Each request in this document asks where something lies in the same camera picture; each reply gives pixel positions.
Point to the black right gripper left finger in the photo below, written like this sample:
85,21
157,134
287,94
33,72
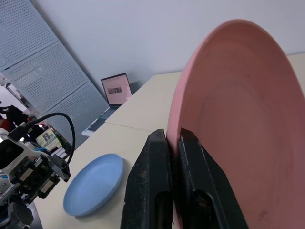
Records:
147,181

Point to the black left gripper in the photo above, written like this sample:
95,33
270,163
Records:
31,176

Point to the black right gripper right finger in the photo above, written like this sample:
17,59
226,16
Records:
202,181

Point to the pink plate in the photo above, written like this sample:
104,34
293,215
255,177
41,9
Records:
238,107

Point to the green printed box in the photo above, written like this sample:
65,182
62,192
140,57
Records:
48,140

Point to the blue plate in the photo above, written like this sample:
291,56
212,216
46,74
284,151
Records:
95,183

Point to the open laptop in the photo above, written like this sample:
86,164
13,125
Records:
116,89

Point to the grey perforated partition panel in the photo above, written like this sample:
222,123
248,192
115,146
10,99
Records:
43,71

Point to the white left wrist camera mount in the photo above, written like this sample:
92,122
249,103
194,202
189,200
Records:
9,152

